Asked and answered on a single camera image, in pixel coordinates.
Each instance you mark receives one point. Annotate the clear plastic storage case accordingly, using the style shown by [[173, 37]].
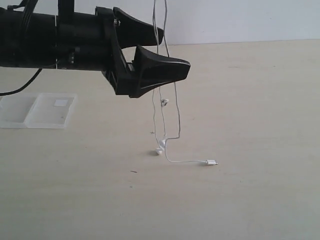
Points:
[[37, 110]]

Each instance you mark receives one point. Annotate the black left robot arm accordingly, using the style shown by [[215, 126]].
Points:
[[28, 39]]

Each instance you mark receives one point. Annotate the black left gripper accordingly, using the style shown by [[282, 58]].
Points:
[[94, 42]]

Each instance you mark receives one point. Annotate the white wired earphones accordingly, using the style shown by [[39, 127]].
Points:
[[162, 142]]

